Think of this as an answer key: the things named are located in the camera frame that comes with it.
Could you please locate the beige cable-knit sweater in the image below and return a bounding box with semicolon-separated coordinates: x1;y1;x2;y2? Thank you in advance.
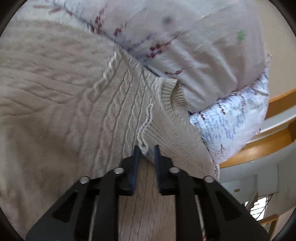
1;20;217;240

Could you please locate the wooden stair railing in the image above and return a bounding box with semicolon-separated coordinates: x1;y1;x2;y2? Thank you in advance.
243;193;280;240

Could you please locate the white blue-print pillow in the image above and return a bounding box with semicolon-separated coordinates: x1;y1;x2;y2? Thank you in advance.
190;54;272;165

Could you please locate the wooden bed headboard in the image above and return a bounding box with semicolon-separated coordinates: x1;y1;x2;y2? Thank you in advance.
220;89;295;168

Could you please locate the pink floral pillow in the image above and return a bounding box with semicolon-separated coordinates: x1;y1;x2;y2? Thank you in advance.
15;1;268;115

